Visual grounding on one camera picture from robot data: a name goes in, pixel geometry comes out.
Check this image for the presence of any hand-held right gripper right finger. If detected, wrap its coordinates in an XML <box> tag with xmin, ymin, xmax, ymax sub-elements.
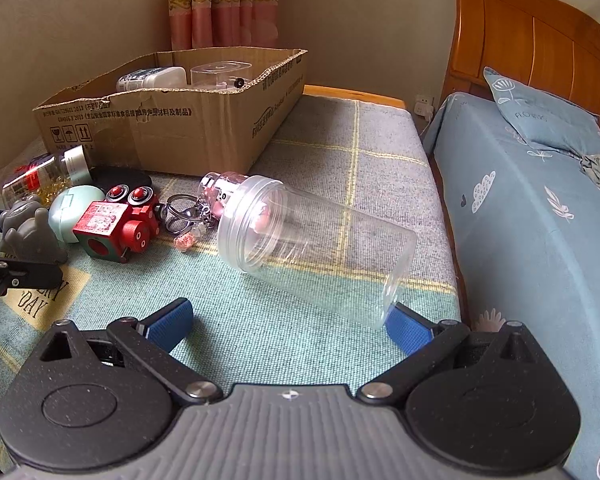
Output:
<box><xmin>355</xmin><ymin>302</ymin><xmax>548</xmax><ymax>406</ymax></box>

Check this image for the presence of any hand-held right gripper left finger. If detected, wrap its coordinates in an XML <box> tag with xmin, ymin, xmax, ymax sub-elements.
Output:
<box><xmin>27</xmin><ymin>297</ymin><xmax>224</xmax><ymax>406</ymax></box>

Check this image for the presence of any grey animal figurine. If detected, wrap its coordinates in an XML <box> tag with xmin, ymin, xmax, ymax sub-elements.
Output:
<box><xmin>0</xmin><ymin>199</ymin><xmax>70</xmax><ymax>264</ymax></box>

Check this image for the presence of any mint green oval case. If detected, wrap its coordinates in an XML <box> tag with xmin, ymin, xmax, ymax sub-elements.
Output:
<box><xmin>48</xmin><ymin>185</ymin><xmax>106</xmax><ymax>244</ymax></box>

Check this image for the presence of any glass jar with silver lid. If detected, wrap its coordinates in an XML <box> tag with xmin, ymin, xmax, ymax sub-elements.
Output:
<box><xmin>1</xmin><ymin>144</ymin><xmax>92</xmax><ymax>206</ymax></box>

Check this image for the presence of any red wooden toy robot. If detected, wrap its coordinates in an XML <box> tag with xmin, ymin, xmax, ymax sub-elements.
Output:
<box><xmin>72</xmin><ymin>185</ymin><xmax>161</xmax><ymax>264</ymax></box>

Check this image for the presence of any clear plastic cup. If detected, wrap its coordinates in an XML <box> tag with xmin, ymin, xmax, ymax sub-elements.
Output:
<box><xmin>217</xmin><ymin>175</ymin><xmax>417</xmax><ymax>331</ymax></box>

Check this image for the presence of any brown cardboard box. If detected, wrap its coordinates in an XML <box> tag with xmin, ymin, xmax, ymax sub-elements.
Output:
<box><xmin>33</xmin><ymin>47</ymin><xmax>309</xmax><ymax>177</ymax></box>

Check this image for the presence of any black oval case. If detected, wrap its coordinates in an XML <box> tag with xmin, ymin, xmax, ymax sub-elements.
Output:
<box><xmin>87</xmin><ymin>166</ymin><xmax>152</xmax><ymax>194</ymax></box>

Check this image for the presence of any blue printed bed sheet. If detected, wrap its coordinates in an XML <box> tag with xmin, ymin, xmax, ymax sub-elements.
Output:
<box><xmin>422</xmin><ymin>92</ymin><xmax>600</xmax><ymax>480</ymax></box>

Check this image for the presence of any white plastic bottle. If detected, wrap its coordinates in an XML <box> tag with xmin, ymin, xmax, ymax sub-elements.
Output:
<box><xmin>116</xmin><ymin>66</ymin><xmax>187</xmax><ymax>93</ymax></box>

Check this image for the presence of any clear plastic container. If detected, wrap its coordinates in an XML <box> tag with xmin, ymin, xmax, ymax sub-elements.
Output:
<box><xmin>190</xmin><ymin>60</ymin><xmax>253</xmax><ymax>93</ymax></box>

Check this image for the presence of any blue printed pillow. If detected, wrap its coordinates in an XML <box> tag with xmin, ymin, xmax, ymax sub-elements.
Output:
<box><xmin>482</xmin><ymin>66</ymin><xmax>600</xmax><ymax>162</ymax></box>

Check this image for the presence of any pink patterned curtain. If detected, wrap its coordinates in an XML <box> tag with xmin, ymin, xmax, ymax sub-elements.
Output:
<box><xmin>167</xmin><ymin>0</ymin><xmax>281</xmax><ymax>52</ymax></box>

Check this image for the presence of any wooden bed headboard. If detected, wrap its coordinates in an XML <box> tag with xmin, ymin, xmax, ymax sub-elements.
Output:
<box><xmin>440</xmin><ymin>0</ymin><xmax>600</xmax><ymax>133</ymax></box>

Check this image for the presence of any metal keychain with pink charm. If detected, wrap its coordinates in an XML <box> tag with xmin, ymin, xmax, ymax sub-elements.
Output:
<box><xmin>160</xmin><ymin>192</ymin><xmax>218</xmax><ymax>253</ymax></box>

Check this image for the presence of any white wall socket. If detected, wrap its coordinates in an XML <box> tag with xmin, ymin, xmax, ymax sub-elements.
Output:
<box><xmin>412</xmin><ymin>94</ymin><xmax>434</xmax><ymax>124</ymax></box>

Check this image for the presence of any wooden bed frame edge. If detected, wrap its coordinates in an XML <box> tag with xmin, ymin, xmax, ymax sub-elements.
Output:
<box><xmin>302</xmin><ymin>85</ymin><xmax>407</xmax><ymax>110</ymax></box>

